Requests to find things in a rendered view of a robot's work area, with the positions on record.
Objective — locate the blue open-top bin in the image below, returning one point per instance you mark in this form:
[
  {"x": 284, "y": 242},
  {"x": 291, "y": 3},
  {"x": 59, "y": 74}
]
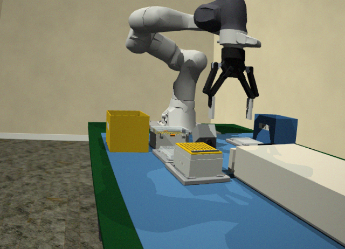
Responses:
[{"x": 275, "y": 129}]

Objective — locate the yellow open-top bin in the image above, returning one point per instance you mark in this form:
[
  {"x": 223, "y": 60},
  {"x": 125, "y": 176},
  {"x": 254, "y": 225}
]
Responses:
[{"x": 128, "y": 133}]

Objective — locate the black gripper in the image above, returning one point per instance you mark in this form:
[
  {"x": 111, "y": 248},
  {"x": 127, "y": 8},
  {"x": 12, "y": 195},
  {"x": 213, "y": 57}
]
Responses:
[{"x": 232, "y": 65}]

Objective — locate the blue bench mat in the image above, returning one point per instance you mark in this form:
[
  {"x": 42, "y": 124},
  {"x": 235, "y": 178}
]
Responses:
[{"x": 230, "y": 215}]

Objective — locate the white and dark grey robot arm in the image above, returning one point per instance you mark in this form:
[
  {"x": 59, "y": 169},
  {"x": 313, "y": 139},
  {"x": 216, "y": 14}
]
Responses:
[{"x": 226, "y": 18}]

